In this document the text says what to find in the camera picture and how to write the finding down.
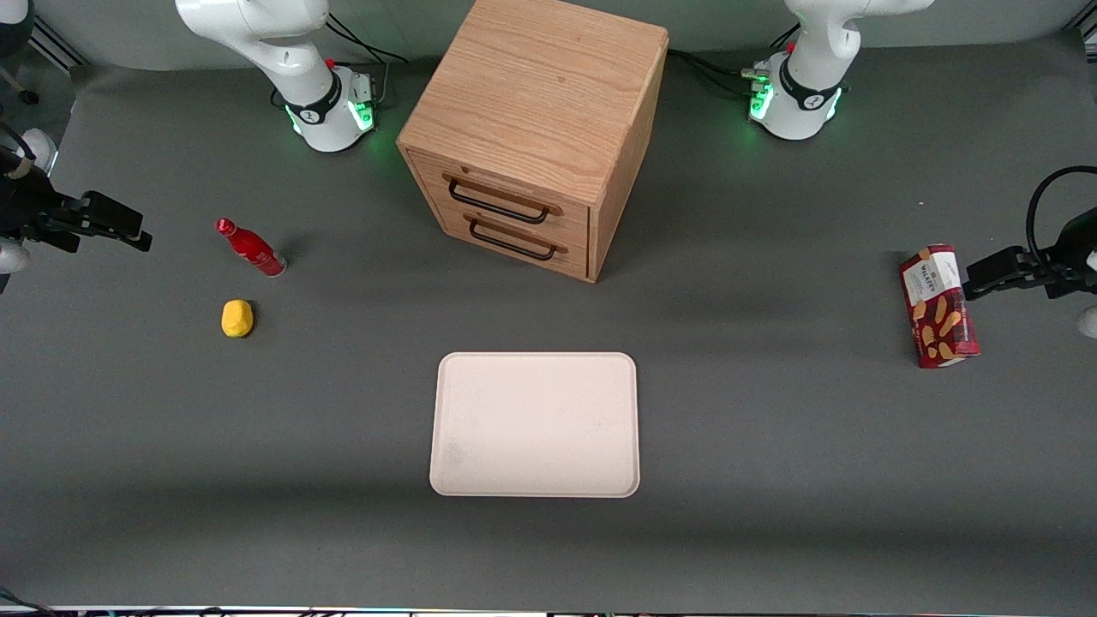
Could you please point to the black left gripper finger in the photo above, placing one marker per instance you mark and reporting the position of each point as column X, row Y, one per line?
column 984, row 278
column 1020, row 267

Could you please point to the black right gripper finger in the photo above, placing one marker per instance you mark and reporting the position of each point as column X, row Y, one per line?
column 107, row 214
column 133, row 237

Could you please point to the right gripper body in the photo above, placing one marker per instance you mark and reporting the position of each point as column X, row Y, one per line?
column 26, row 208

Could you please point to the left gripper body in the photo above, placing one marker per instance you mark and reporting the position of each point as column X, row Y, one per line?
column 1072, row 250

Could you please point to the red coke bottle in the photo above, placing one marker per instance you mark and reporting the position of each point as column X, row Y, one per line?
column 253, row 248

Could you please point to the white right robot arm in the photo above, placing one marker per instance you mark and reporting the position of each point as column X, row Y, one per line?
column 291, row 77

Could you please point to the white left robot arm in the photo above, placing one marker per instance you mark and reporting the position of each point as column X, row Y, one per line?
column 806, row 86

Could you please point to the beige rectangular tray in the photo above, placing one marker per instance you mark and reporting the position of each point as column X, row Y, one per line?
column 536, row 424

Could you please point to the red shortbread cookie box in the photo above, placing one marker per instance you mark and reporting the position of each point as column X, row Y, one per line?
column 938, row 308

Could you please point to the black chair caster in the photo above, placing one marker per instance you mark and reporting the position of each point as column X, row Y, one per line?
column 28, row 96

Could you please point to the yellow lemon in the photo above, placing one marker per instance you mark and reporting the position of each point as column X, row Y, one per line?
column 237, row 318

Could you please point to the wooden two-drawer cabinet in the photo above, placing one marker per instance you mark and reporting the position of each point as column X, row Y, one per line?
column 548, row 111

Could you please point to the aluminium frame rail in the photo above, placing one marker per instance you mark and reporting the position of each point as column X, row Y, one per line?
column 1082, row 36
column 56, row 43

